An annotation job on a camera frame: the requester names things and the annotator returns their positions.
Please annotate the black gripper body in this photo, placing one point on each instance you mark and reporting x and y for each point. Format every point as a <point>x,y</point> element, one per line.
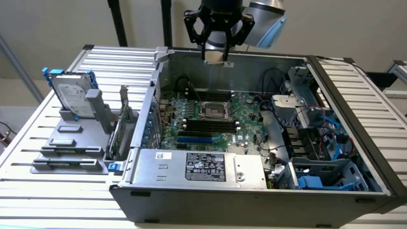
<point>220,16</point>

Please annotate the small beige part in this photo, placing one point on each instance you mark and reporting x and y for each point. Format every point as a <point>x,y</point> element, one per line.
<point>213,57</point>

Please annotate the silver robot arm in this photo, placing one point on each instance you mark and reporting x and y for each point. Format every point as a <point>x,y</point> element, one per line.
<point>266,14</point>

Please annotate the small grey CPU holder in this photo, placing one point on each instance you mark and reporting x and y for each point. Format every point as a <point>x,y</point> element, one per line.
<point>226,64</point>

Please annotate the black RAM slot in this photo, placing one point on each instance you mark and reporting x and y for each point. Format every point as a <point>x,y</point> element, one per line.
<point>212,91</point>
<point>212,94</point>
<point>210,120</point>
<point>210,124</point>
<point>212,99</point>
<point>210,127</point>
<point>210,130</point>

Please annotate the CPU socket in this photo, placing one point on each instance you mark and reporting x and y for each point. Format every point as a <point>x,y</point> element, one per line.
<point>213,110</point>

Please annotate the long black expansion slot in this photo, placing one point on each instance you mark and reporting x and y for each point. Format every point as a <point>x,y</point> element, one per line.
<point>196,134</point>

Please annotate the blue expansion slot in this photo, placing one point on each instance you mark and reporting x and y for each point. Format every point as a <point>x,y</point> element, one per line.
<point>193,139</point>

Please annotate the short black expansion slot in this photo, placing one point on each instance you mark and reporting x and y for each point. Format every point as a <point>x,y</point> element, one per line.
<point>182,145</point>

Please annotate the black pole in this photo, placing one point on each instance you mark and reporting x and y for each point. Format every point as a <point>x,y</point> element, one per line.
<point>166,21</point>
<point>117,21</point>

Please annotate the grey corner clamp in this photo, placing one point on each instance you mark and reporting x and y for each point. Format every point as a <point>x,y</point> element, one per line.
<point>161,53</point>

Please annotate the long locking lever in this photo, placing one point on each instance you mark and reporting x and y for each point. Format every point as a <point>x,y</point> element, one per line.
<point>196,95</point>

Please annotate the coin battery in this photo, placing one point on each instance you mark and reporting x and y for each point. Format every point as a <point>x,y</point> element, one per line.
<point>249,100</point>

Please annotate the silver fan shroud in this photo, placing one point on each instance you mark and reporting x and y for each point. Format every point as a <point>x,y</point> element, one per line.
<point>282,102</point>

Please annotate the grey metal disk bay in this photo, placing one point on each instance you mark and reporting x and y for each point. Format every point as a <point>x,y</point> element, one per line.
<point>301,95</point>

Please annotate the short locking lever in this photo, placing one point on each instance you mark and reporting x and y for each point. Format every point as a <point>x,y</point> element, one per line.
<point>233,111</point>

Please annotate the green motherboard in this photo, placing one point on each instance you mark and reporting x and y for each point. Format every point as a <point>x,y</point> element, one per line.
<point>250,133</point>

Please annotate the green graphics card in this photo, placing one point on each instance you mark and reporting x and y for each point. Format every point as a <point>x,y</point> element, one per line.
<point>121,124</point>

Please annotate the silver hard disk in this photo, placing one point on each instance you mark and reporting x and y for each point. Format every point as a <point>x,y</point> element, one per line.
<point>72,95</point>

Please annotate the black box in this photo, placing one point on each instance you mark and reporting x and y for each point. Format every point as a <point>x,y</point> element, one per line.
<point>379,78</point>

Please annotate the blue disk caddy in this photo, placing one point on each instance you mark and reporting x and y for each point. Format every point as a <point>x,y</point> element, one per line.
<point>46,78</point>

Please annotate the neighbouring slat table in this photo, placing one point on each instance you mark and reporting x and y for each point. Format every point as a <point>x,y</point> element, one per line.
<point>396,69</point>

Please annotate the small silver heatsink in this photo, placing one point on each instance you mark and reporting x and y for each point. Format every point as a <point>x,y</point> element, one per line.
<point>236,150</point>

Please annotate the black case fan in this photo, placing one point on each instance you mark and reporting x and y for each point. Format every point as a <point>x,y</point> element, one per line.
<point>301,143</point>

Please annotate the silver power supply unit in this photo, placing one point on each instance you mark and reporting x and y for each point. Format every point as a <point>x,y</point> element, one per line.
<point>248,167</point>

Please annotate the grey parts rack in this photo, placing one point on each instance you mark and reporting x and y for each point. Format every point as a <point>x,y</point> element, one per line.
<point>78,140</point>

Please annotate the blue case latch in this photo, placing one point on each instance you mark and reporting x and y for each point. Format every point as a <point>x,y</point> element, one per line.
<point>114,167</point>

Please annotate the blue plastic disk bay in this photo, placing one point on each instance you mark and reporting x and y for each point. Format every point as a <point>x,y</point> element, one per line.
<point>329,167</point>

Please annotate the open black PC case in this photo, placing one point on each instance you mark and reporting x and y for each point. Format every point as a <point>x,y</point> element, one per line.
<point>221,210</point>

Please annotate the aluminium frame post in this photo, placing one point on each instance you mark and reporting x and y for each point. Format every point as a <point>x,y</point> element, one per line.
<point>18,71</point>

